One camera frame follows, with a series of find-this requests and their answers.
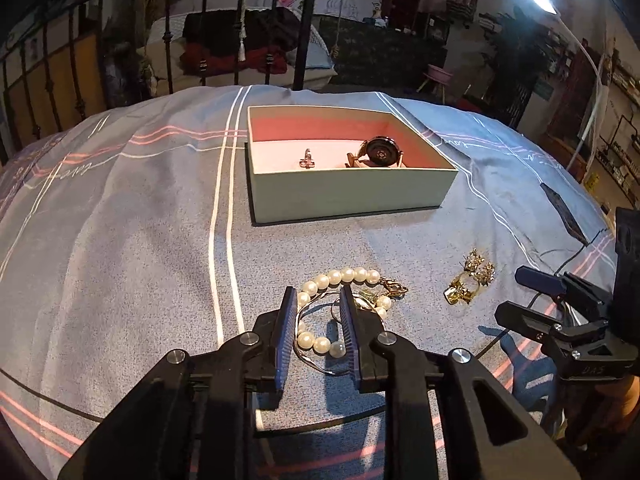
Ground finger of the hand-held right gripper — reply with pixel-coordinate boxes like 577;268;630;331
515;266;610;311
494;301;632;380

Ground white pearl bracelet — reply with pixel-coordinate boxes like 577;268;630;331
295;267;393;358

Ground pale green jewelry box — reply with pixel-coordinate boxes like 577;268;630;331
245;105;460;226

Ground green floral covered counter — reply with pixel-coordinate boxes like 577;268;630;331
317;15;448;88

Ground white wicker swing chair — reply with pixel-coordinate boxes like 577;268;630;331
137;7;338;96

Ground wall shelves of products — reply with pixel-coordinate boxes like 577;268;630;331
590;35;640;201

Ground red garment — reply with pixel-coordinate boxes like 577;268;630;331
180;42;290;76

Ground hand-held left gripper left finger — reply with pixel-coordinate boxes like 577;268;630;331
57;286;300;480

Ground black dial wrist watch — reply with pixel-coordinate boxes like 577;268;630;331
344;136;407;170

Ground thin silver bangle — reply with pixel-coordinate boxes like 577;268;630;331
294;296;361;376

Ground chunky gold ring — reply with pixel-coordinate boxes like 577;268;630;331
442;280;477;306

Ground gold charm bracelet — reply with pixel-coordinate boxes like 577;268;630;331
355;280;408;311

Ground black smartphone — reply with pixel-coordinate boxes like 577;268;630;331
540;182;589;246

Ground pink stool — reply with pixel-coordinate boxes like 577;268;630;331
417;64;455;96

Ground black charging cable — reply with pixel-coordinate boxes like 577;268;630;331
530;227;617;311

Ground black iron bed frame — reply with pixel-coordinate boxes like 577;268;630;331
0;0;321;166

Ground person's right hand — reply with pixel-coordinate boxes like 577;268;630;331
562;375;640;453

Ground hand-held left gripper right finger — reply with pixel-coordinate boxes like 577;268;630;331
339;285;583;480

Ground gold spiky earrings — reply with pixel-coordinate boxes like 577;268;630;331
461;248;496;287

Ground white tassel cord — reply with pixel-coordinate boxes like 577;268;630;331
235;0;251;63

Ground plaid blue-grey bedspread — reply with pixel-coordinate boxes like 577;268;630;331
0;85;621;480

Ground pale blue cushion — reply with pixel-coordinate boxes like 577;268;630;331
300;25;336;68

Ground black garment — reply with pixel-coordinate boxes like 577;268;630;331
182;8;306;53

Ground swing chair hanging rope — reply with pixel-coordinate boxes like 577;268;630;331
330;0;352;58

